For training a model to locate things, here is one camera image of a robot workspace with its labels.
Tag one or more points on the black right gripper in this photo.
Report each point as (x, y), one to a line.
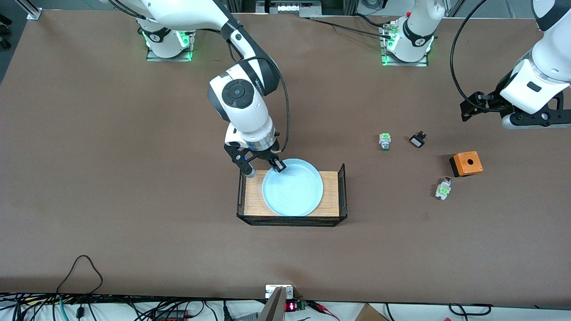
(266, 155)

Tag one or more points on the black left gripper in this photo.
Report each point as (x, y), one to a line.
(493, 102)

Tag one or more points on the light blue round plate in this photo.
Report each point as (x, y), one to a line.
(292, 189)

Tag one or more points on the red push button switch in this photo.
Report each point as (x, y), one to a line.
(443, 189)

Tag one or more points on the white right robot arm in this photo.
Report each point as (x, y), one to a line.
(241, 93)

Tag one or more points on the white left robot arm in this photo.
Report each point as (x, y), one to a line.
(544, 67)

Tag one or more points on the red digit display module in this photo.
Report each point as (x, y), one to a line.
(291, 306)

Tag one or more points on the red and black clip leads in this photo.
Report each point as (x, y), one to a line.
(321, 306)

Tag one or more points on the white device with lights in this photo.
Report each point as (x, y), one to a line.
(287, 7)

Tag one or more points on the brown cardboard piece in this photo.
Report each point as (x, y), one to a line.
(369, 314)

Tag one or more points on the black chair base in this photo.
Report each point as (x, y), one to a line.
(4, 31)

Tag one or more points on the orange button enclosure box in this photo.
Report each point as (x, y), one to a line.
(467, 164)

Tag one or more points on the black rectangular switch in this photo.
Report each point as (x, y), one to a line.
(417, 141)

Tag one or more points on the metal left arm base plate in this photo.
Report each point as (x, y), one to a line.
(419, 64)

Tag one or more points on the green push button switch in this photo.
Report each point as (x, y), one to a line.
(385, 140)

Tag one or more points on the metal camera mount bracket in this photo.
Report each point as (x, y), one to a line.
(277, 301)

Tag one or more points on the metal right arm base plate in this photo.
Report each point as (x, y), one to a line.
(154, 57)

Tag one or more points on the aluminium frame profile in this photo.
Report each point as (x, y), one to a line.
(33, 12)

